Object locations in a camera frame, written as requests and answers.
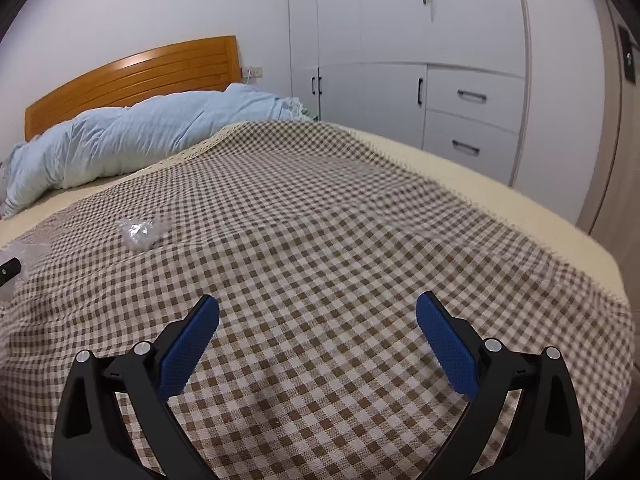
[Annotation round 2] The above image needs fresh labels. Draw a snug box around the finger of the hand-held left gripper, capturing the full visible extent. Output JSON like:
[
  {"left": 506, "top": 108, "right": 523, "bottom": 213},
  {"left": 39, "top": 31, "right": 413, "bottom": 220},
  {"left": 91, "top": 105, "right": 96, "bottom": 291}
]
[{"left": 0, "top": 257, "right": 22, "bottom": 302}]

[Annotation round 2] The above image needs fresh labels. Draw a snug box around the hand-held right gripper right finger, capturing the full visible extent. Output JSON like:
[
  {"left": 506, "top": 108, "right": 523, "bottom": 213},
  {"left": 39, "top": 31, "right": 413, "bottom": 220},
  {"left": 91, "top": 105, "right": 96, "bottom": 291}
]
[{"left": 416, "top": 291, "right": 586, "bottom": 480}]

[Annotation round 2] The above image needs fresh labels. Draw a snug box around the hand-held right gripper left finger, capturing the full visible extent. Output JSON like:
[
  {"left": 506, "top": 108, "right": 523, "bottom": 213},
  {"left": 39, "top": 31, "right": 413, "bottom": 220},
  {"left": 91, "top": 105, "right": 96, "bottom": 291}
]
[{"left": 51, "top": 294, "right": 221, "bottom": 480}]

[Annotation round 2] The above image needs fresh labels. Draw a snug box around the small crumpled clear wrap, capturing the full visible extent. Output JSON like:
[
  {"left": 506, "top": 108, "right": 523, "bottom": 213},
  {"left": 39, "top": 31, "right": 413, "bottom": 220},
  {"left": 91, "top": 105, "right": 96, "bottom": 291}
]
[{"left": 119, "top": 217, "right": 168, "bottom": 251}]

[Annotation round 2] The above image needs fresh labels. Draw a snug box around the cream mattress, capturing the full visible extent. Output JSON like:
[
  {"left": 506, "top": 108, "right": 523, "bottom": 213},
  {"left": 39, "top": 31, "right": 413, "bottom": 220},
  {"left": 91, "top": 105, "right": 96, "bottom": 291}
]
[{"left": 0, "top": 125, "right": 626, "bottom": 306}]

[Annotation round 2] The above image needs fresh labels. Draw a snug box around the light blue duvet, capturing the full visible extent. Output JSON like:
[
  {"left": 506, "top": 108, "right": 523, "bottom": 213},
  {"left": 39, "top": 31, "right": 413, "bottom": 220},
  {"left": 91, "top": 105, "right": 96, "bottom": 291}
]
[{"left": 0, "top": 82, "right": 311, "bottom": 218}]

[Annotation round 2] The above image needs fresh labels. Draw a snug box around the wooden headboard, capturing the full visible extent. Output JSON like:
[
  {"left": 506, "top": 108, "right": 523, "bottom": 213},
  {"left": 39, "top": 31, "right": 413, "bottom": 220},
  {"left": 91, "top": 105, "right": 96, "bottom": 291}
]
[{"left": 24, "top": 35, "right": 238, "bottom": 141}]

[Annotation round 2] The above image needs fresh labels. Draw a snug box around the beige door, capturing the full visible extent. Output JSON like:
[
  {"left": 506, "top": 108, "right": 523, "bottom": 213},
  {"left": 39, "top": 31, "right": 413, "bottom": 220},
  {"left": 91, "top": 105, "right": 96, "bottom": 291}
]
[{"left": 575, "top": 0, "right": 640, "bottom": 241}]

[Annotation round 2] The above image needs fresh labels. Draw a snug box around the white wardrobe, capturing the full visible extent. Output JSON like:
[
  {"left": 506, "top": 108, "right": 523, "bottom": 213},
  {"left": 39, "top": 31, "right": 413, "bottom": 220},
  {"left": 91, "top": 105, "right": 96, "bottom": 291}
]
[{"left": 287, "top": 0, "right": 531, "bottom": 188}]

